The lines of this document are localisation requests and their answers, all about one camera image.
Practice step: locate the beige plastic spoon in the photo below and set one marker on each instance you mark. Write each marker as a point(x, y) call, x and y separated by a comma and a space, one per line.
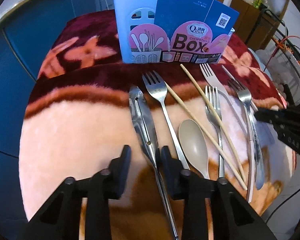
point(194, 147)

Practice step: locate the wooden shelf cabinet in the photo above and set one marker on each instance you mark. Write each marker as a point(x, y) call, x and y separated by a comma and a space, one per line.
point(250, 20)

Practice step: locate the white handled steel fork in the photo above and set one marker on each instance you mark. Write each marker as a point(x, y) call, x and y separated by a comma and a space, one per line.
point(212, 93)

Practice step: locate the red floral fleece blanket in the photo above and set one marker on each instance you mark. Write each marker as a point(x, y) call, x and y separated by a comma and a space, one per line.
point(78, 120)

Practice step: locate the steel table knife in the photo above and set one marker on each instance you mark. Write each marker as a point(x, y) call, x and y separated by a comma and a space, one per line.
point(240, 84)

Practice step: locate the blue pink cardboard label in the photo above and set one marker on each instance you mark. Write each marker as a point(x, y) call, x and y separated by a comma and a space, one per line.
point(185, 31)

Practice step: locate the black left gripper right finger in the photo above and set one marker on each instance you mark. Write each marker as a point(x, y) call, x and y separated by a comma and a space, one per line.
point(211, 205)

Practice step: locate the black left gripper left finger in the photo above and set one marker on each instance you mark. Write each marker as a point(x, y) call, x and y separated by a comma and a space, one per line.
point(59, 216)

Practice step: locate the blue lower kitchen cabinets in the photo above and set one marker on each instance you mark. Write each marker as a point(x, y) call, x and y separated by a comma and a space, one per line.
point(28, 29)

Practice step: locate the black wire rack cart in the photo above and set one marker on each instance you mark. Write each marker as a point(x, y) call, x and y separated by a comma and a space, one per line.
point(280, 57)

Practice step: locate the wooden chopstick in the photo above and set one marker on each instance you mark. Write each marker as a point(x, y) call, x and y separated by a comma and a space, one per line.
point(218, 120)
point(240, 179)

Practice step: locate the steel fork long handle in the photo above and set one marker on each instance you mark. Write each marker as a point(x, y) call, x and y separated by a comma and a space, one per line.
point(157, 89)

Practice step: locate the light blue utensil holder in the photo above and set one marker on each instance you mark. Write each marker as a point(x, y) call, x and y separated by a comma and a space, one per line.
point(129, 14)

